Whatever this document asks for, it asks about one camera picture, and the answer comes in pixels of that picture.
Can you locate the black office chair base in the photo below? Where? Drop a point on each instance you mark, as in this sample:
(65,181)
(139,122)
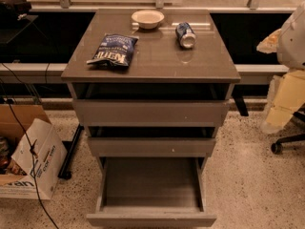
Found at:
(277,147)

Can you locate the black desk leg left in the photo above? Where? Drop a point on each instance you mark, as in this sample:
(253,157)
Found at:
(65,172)

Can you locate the grey middle drawer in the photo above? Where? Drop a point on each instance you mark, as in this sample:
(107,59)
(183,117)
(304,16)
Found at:
(151,147)

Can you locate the black bag on desk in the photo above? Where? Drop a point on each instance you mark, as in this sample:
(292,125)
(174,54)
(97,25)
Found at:
(14,9)

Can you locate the grey open bottom drawer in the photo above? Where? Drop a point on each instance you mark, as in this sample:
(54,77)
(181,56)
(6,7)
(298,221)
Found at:
(151,192)

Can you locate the black desk leg right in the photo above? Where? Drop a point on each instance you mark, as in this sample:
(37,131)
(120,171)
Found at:
(238,97)

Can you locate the blue soda can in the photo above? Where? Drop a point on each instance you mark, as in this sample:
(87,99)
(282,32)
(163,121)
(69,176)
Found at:
(185,35)

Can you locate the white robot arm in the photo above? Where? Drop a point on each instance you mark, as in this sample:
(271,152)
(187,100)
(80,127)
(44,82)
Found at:
(286,93)

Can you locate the blue Kettle chip bag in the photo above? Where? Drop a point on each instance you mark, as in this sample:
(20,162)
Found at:
(114,51)

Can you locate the open cardboard box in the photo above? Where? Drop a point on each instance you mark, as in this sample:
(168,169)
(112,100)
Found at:
(37,152)

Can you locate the grey top drawer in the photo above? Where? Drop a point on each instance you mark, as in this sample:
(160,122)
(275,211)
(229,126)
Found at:
(150,113)

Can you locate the grey drawer cabinet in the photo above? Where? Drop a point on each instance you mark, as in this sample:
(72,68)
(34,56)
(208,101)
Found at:
(161,70)

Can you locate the white ceramic bowl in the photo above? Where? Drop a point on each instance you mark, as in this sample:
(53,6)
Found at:
(148,19)

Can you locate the black desk leg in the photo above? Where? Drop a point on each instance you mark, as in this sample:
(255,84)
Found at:
(65,172)
(238,97)

